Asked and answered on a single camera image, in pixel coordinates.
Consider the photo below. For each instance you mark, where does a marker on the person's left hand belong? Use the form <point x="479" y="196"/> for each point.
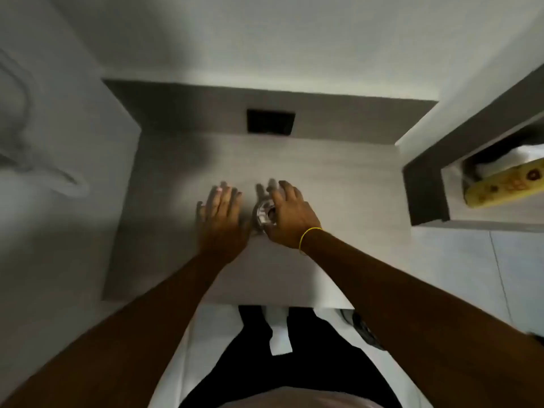
<point x="223" y="229"/>

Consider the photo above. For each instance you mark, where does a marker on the person's right hand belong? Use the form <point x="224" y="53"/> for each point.
<point x="293" y="223"/>

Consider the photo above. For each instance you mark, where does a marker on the person's right forearm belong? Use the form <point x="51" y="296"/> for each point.
<point x="425" y="327"/>

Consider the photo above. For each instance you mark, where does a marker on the yellow wristband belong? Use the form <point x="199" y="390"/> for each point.
<point x="305" y="236"/>

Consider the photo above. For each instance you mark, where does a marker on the black shoe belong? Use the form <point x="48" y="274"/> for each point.
<point x="363" y="331"/>

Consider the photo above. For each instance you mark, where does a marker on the black trousers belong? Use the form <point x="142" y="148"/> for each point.
<point x="323" y="361"/>

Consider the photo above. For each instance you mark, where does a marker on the light shirt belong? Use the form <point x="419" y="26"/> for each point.
<point x="297" y="399"/>

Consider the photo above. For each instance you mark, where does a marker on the yellow patterned can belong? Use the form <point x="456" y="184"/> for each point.
<point x="505" y="186"/>

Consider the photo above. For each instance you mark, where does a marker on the white tissue pack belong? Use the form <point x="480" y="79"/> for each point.
<point x="510" y="162"/>

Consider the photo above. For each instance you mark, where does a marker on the grey wall shelf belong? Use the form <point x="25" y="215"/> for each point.
<point x="425" y="191"/>

